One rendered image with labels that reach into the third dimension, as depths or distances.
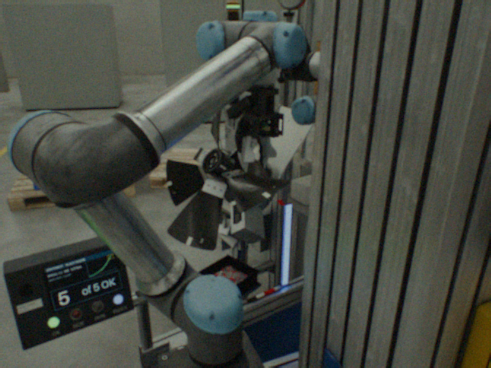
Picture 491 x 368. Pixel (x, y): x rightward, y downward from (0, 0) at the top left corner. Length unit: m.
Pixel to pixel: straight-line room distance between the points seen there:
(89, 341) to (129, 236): 1.96
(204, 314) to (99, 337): 1.94
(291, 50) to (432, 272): 0.43
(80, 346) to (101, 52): 6.66
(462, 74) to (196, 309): 0.60
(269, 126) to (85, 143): 0.49
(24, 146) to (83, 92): 8.09
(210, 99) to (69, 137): 0.21
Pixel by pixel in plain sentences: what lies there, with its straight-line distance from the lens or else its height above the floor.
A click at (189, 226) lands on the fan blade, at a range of 1.64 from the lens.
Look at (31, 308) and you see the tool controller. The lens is 1.06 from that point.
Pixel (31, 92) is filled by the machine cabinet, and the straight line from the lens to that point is 8.98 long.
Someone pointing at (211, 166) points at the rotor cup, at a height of 1.20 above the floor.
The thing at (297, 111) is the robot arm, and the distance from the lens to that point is 1.08.
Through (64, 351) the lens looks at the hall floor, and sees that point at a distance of 2.69.
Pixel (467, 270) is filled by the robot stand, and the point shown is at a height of 1.52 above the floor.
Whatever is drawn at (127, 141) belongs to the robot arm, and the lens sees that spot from 0.56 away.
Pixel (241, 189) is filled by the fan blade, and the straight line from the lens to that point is 1.48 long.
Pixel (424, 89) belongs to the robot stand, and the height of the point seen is 1.71.
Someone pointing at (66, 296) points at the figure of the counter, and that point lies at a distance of 1.06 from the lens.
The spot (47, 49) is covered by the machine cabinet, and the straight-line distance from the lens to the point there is 8.76.
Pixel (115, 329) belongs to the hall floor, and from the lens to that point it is 2.72.
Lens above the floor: 1.78
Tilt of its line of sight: 23 degrees down
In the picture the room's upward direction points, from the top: straight up
